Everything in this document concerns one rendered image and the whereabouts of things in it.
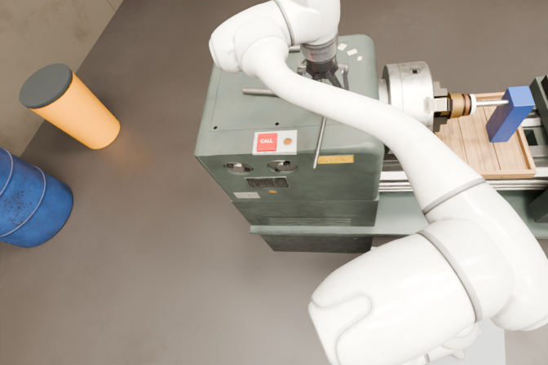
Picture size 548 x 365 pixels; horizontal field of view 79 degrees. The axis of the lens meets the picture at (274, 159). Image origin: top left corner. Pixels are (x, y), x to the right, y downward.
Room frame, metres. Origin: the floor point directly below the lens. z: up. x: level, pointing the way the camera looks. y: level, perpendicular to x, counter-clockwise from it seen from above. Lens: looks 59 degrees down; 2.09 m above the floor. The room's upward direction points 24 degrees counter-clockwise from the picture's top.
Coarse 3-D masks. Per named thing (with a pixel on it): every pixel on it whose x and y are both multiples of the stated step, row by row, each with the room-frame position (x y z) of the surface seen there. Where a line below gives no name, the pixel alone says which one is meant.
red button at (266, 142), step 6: (258, 138) 0.60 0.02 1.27; (264, 138) 0.59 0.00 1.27; (270, 138) 0.58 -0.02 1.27; (276, 138) 0.57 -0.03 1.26; (258, 144) 0.58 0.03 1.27; (264, 144) 0.57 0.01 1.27; (270, 144) 0.56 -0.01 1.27; (276, 144) 0.56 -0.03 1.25; (258, 150) 0.56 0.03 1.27; (264, 150) 0.55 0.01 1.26; (270, 150) 0.54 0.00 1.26
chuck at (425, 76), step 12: (408, 72) 0.62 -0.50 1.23; (408, 84) 0.58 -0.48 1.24; (420, 84) 0.56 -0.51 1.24; (432, 84) 0.54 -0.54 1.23; (408, 96) 0.54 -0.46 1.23; (420, 96) 0.53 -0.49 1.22; (432, 96) 0.51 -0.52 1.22; (408, 108) 0.51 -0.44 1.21; (420, 108) 0.50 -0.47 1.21; (420, 120) 0.47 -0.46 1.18; (432, 120) 0.46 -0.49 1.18
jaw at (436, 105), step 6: (426, 102) 0.51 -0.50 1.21; (432, 102) 0.50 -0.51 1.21; (438, 102) 0.50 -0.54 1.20; (444, 102) 0.49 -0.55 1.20; (450, 102) 0.51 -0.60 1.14; (426, 108) 0.49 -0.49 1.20; (432, 108) 0.48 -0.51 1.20; (438, 108) 0.48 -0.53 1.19; (444, 108) 0.47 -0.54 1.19; (450, 108) 0.50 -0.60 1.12
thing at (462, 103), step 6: (450, 96) 0.54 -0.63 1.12; (456, 96) 0.53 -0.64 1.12; (462, 96) 0.53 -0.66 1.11; (468, 96) 0.52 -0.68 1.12; (456, 102) 0.51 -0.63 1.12; (462, 102) 0.50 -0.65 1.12; (468, 102) 0.50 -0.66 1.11; (456, 108) 0.50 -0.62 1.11; (462, 108) 0.49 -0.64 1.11; (468, 108) 0.48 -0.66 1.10; (438, 114) 0.53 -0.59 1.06; (444, 114) 0.51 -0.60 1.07; (450, 114) 0.50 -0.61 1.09; (456, 114) 0.49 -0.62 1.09; (462, 114) 0.49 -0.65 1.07; (468, 114) 0.48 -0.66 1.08
